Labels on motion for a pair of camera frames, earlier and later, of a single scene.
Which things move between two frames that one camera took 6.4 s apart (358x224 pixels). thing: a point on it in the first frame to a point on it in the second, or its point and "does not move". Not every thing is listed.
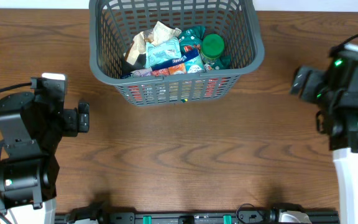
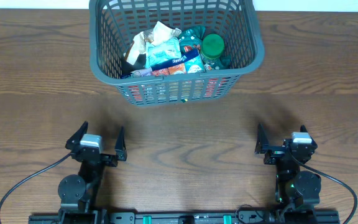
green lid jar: (212, 48) does not move
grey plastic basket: (112, 22) does not move
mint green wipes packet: (161, 52) does not move
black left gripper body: (81, 117) to (103, 157)
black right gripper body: (301, 81) to (278, 149)
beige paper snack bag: (158, 32) does not move
